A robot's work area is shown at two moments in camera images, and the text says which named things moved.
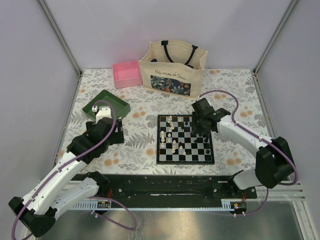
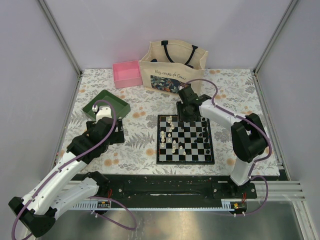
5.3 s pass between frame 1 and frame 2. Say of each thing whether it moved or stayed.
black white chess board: stayed
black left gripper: stayed
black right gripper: moved
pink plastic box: stayed
